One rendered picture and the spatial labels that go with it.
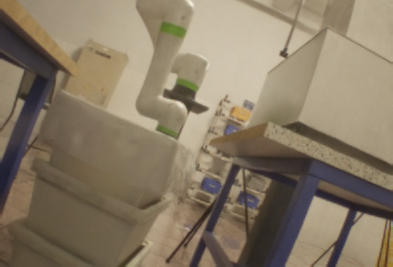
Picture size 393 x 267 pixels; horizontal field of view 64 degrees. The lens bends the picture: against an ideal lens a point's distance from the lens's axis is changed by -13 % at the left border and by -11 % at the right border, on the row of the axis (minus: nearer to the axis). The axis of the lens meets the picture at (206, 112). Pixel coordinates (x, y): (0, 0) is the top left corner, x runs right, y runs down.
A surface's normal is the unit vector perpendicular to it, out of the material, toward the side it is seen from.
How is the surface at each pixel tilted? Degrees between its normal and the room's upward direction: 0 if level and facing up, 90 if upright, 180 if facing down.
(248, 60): 90
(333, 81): 90
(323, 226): 90
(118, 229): 96
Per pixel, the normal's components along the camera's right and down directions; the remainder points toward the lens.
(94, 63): 0.12, -0.11
